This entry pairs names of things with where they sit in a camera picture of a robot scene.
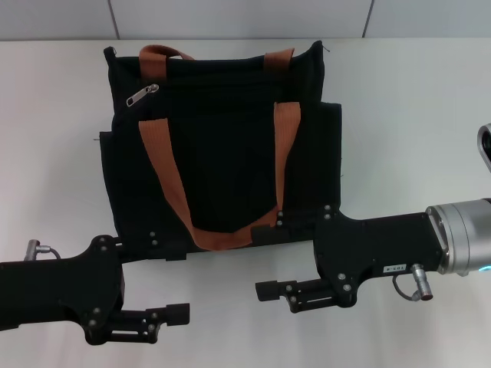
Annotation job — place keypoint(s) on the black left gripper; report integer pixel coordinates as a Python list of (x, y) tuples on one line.
[(57, 287)]

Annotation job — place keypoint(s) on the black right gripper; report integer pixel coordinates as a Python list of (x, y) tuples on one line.
[(376, 245)]

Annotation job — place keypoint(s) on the silver zipper pull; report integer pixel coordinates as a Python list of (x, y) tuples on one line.
[(142, 96)]

